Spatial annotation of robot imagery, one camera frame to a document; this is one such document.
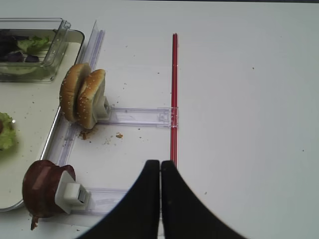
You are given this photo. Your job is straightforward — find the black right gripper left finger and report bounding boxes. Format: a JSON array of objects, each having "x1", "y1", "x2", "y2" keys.
[{"x1": 79, "y1": 160, "x2": 160, "y2": 239}]

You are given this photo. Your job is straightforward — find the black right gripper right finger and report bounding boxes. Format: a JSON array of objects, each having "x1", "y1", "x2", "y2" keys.
[{"x1": 161, "y1": 161, "x2": 244, "y2": 239}]

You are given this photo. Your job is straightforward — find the purple cabbage pieces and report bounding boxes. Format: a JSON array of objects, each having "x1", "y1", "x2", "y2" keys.
[{"x1": 0, "y1": 29, "x2": 39, "y2": 63}]

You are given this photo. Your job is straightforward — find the stack of sausage slices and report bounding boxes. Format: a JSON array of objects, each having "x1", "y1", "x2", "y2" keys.
[{"x1": 22, "y1": 160, "x2": 76, "y2": 221}]

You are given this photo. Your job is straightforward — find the green lettuce leaf on tray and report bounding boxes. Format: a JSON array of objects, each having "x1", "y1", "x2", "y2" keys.
[{"x1": 0, "y1": 113, "x2": 16, "y2": 151}]

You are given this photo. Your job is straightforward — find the green lettuce in container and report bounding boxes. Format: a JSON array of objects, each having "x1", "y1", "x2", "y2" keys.
[{"x1": 17, "y1": 36, "x2": 49, "y2": 54}]

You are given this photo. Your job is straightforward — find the white pusher block right lower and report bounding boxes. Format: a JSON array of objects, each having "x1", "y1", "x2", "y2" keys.
[{"x1": 54, "y1": 171, "x2": 91, "y2": 214}]

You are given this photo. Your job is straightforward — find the white pusher block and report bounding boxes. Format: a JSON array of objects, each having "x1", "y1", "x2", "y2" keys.
[
  {"x1": 96, "y1": 96, "x2": 111, "y2": 120},
  {"x1": 54, "y1": 171, "x2": 91, "y2": 214}
]

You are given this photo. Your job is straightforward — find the white pusher block right upper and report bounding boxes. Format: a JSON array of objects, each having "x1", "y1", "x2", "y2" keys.
[{"x1": 96, "y1": 96, "x2": 111, "y2": 120}]

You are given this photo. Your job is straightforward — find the sesame bun half inner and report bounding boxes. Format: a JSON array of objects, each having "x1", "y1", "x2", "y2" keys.
[{"x1": 77, "y1": 69, "x2": 106, "y2": 129}]

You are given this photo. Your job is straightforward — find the sesame bun half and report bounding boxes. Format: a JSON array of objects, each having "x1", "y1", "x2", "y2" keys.
[
  {"x1": 59, "y1": 63, "x2": 91, "y2": 123},
  {"x1": 77, "y1": 69, "x2": 106, "y2": 129}
]

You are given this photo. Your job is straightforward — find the silver metal tray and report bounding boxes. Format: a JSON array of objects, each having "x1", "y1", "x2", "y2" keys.
[{"x1": 0, "y1": 30, "x2": 85, "y2": 212}]

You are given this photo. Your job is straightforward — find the sesame bun half outer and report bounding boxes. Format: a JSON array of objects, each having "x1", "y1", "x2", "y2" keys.
[{"x1": 59, "y1": 63, "x2": 91, "y2": 123}]

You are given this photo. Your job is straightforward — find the red strip right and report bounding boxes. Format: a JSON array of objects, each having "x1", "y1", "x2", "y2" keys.
[{"x1": 170, "y1": 33, "x2": 178, "y2": 166}]

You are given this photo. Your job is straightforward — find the clear plastic salad container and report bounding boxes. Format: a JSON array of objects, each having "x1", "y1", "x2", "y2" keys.
[{"x1": 0, "y1": 18, "x2": 71, "y2": 82}]

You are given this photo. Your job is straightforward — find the clear rail right lower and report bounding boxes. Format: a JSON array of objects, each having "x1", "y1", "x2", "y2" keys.
[{"x1": 71, "y1": 188, "x2": 128, "y2": 216}]

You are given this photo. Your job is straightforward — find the clear rail right upper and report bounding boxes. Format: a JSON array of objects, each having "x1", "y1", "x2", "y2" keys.
[{"x1": 97, "y1": 107, "x2": 178, "y2": 128}]

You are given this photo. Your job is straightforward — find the clear long rail right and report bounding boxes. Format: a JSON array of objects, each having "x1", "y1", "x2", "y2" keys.
[{"x1": 52, "y1": 24, "x2": 104, "y2": 167}]

